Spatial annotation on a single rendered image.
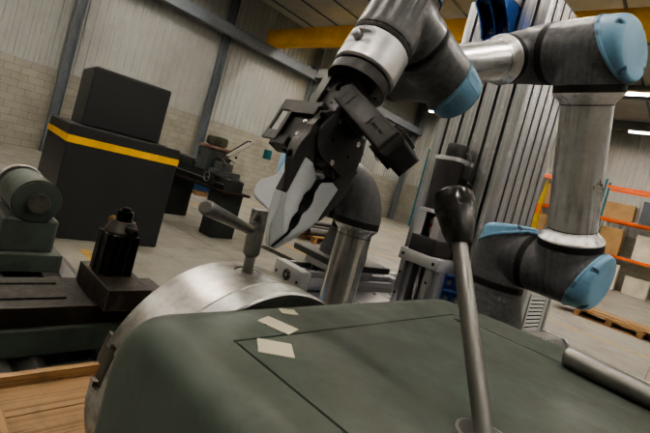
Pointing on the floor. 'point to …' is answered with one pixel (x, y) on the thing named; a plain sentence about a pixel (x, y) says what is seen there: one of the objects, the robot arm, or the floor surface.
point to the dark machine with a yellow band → (110, 157)
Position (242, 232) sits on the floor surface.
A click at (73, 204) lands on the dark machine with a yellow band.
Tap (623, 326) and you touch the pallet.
